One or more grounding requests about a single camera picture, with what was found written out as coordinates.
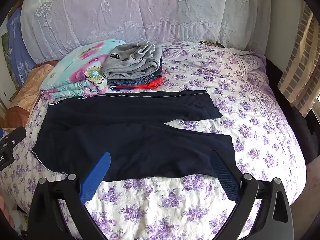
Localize blue printed cloth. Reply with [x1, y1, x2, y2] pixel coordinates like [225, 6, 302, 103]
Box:
[7, 6, 34, 88]

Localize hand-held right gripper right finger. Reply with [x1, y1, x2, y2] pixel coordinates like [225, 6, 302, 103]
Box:
[210, 149, 294, 240]

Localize dark cloth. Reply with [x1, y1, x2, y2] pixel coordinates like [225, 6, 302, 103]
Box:
[287, 102, 318, 165]

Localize navy blue pants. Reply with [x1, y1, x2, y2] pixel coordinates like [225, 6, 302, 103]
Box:
[32, 90, 236, 182]

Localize folded grey garment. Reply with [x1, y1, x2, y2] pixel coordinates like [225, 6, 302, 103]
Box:
[102, 42, 163, 80]

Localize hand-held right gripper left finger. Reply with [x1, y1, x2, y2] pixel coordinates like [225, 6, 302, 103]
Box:
[27, 151, 112, 240]

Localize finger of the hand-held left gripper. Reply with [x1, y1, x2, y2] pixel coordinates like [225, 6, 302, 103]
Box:
[0, 126, 27, 146]

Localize white lace cover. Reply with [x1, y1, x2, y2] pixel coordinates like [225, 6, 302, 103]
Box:
[20, 0, 274, 64]

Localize orange brown pillow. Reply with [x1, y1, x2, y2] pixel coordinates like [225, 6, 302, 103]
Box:
[4, 60, 59, 128]

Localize folded floral blanket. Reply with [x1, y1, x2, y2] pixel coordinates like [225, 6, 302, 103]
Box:
[40, 39, 125, 99]

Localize folded blue jeans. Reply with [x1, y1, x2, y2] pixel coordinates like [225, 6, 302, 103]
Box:
[107, 64, 163, 87]

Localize folded red garment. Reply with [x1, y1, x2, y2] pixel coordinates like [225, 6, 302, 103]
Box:
[110, 76, 164, 92]

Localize purple floral bed sheet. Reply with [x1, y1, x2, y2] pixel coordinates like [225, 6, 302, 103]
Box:
[0, 41, 307, 240]

